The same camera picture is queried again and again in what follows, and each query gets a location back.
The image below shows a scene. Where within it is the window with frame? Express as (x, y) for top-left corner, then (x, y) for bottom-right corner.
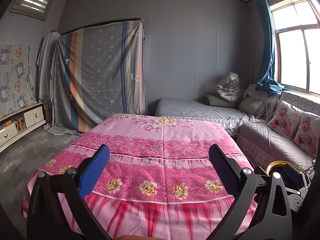
(270, 0), (319, 95)

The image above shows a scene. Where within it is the pink floral table cover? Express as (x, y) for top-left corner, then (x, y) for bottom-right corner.
(21, 113), (258, 240)

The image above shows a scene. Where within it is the baby print pillow far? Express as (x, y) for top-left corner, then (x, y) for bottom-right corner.
(293, 112), (320, 157)

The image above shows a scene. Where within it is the striped sheet covered wardrobe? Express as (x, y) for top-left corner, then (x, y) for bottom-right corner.
(49, 18), (148, 134)

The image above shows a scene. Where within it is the blue window curtain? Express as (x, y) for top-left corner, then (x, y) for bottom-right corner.
(255, 0), (286, 96)

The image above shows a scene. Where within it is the grey bolster pillow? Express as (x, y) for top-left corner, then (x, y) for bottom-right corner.
(203, 95), (238, 108)

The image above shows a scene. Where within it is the grey quilted corner sofa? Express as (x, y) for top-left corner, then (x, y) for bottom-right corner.
(156, 84), (319, 174)

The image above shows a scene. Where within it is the baby print pillow near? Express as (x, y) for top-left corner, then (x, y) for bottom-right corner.
(267, 101), (303, 139)

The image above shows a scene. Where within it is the gold rimmed trash bin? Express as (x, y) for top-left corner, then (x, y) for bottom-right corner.
(266, 160), (302, 182)

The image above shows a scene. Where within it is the white low cabinet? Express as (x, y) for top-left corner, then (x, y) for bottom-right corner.
(0, 102), (46, 152)

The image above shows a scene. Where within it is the small window with blinds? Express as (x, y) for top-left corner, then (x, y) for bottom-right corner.
(10, 0), (53, 21)

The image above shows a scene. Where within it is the baby print pillow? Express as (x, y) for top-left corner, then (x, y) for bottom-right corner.
(293, 112), (320, 157)
(267, 101), (303, 139)

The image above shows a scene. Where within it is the cartoon print wall cloth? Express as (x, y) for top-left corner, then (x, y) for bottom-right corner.
(0, 45), (36, 117)

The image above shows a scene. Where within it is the grey square cushion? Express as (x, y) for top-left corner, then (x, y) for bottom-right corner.
(238, 96), (267, 118)

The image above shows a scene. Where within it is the plastic wrapped tiger toy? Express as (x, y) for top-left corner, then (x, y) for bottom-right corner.
(216, 72), (242, 102)

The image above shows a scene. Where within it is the hanging grey white garment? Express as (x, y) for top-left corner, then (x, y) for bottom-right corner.
(36, 29), (60, 103)

